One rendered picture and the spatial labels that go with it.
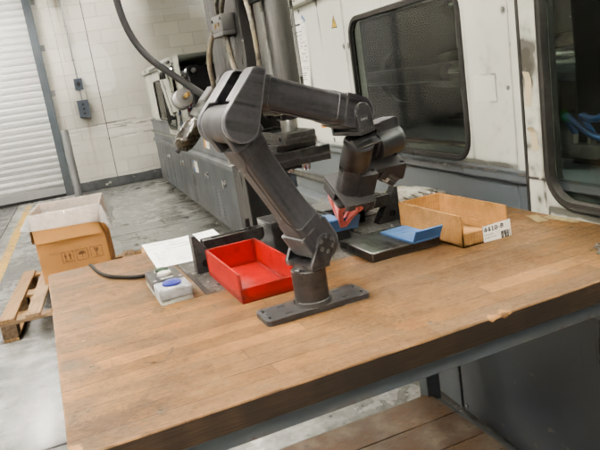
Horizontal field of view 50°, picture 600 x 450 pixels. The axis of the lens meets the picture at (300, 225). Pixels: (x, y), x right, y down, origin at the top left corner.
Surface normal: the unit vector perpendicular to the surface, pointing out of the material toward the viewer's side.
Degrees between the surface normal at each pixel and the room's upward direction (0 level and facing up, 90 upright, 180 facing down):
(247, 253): 90
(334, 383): 90
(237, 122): 90
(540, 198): 90
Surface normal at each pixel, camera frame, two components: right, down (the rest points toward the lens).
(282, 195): 0.54, 0.14
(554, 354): -0.93, 0.22
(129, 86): 0.33, 0.17
